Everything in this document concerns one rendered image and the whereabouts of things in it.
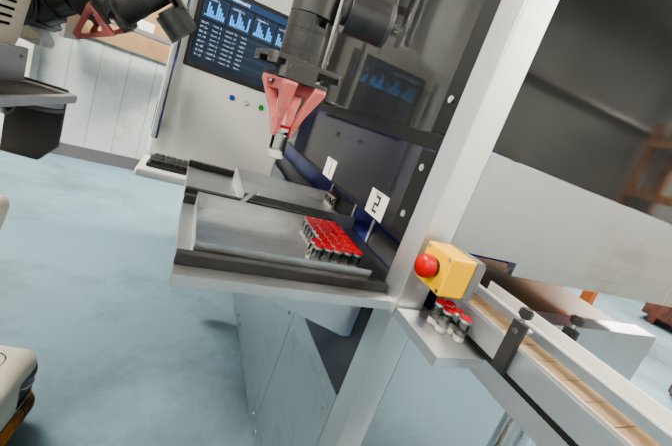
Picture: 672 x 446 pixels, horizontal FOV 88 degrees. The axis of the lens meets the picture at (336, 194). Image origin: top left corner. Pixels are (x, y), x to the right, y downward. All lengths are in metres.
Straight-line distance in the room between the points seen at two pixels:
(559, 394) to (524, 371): 0.05
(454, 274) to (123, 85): 3.69
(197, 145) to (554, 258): 1.27
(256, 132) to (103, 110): 2.65
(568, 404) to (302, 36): 0.59
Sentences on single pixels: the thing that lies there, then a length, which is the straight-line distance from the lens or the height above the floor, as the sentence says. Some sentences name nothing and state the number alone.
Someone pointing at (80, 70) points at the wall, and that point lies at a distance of 4.03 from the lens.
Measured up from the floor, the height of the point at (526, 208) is 1.13.
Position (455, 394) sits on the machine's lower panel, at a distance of 0.99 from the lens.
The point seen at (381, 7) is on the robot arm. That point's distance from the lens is 0.50.
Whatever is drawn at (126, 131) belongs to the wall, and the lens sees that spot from 4.05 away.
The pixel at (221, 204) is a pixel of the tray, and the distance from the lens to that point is 0.86.
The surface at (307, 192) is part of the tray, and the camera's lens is 1.26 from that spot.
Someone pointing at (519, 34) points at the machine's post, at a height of 1.40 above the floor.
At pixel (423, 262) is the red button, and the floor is 1.00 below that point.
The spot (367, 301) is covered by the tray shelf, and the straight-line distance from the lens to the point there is 0.70.
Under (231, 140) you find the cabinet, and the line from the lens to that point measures 1.53.
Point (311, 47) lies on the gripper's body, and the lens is 0.47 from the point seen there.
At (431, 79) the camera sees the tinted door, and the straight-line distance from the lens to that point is 0.82.
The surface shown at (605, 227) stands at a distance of 1.04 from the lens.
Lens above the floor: 1.17
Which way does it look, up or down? 12 degrees down
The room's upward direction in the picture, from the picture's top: 20 degrees clockwise
